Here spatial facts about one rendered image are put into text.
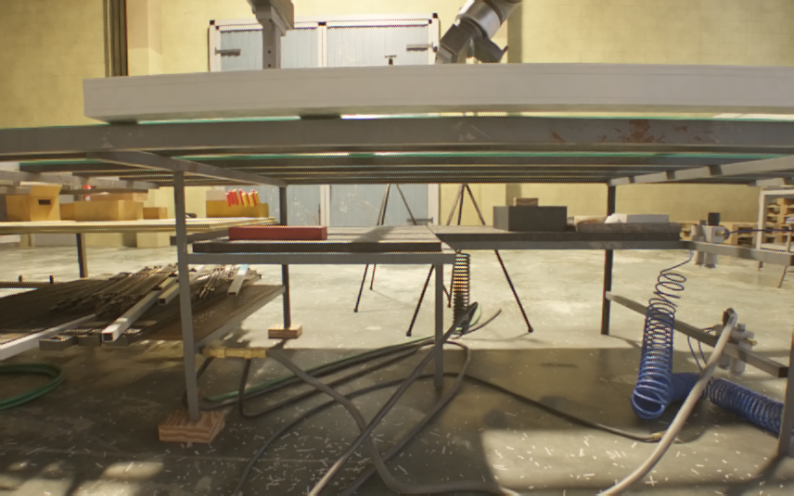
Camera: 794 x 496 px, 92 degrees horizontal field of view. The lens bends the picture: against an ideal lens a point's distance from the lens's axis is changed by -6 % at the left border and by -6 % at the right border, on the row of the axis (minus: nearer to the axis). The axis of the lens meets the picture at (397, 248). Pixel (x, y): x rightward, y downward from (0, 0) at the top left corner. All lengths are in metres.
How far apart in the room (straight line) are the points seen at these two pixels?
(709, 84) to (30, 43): 10.49
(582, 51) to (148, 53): 7.53
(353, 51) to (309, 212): 2.92
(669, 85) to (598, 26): 7.79
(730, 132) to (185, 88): 1.03
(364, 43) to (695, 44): 5.85
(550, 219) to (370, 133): 1.04
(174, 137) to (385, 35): 7.07
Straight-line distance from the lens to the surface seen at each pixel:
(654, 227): 1.77
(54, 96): 10.09
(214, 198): 2.23
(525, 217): 1.65
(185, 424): 1.44
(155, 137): 0.92
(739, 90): 0.94
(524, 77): 0.78
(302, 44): 7.98
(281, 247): 1.20
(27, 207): 2.49
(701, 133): 0.96
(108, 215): 2.12
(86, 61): 9.80
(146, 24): 8.82
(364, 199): 7.28
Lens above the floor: 0.69
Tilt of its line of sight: 6 degrees down
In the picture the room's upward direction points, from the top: straight up
